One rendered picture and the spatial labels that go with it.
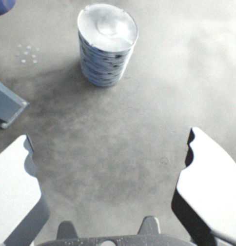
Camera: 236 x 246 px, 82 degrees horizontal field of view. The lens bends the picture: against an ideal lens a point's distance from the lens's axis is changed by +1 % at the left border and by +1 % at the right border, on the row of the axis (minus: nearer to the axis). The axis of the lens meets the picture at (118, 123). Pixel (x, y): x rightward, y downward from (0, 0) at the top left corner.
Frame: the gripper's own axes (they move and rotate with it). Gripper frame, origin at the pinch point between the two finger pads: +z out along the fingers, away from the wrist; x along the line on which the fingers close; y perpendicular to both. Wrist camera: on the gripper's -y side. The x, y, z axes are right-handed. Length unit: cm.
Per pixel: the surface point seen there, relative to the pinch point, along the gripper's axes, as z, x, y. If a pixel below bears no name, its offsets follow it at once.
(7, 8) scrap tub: 108, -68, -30
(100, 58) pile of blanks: 64, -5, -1
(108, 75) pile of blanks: 73, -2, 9
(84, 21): 68, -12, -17
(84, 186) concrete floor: 40, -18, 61
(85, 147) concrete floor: 54, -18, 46
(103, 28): 67, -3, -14
